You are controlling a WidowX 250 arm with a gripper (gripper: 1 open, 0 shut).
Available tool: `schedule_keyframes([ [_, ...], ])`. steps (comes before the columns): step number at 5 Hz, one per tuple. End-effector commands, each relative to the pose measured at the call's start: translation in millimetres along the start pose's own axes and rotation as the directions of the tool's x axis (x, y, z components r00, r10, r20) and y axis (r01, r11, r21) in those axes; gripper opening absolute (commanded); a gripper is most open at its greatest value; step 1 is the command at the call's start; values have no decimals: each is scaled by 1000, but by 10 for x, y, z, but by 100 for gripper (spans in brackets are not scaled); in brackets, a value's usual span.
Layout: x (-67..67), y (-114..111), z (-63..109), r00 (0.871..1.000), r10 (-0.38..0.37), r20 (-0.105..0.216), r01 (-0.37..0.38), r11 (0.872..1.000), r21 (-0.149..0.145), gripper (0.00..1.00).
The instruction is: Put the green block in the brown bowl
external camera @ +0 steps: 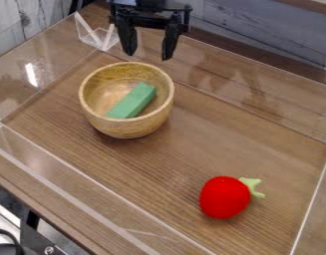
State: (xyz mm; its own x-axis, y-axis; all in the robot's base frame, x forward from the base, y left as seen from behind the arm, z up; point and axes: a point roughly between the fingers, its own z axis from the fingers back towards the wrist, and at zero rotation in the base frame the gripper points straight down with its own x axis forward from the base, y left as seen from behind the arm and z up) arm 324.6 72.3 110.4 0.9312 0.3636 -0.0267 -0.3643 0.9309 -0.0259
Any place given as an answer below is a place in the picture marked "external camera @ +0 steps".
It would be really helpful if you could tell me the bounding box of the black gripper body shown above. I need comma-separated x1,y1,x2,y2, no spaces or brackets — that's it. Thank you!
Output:
109,0,193,33

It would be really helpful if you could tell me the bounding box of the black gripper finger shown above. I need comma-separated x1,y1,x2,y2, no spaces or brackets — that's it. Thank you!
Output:
117,16,138,56
162,13,181,61

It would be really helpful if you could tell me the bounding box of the green rectangular block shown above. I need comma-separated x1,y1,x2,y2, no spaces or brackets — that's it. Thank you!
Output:
106,83,157,119

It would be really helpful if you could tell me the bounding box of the brown wooden bowl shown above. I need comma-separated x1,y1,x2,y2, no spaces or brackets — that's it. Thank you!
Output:
79,62,176,138

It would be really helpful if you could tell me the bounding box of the red plush strawberry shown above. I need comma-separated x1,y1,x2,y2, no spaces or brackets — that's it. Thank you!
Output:
198,175,265,219

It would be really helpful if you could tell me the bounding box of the clear acrylic corner bracket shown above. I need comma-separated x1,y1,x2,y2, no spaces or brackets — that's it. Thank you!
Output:
74,12,121,52

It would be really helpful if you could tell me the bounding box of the clear acrylic tray wall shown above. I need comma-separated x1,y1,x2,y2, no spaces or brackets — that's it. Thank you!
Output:
0,123,214,255

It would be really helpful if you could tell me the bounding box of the black table leg bracket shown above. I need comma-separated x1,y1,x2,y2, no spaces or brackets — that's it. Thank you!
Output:
21,210,69,255

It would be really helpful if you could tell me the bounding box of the black cable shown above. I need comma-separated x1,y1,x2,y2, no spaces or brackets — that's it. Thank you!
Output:
0,228,25,255

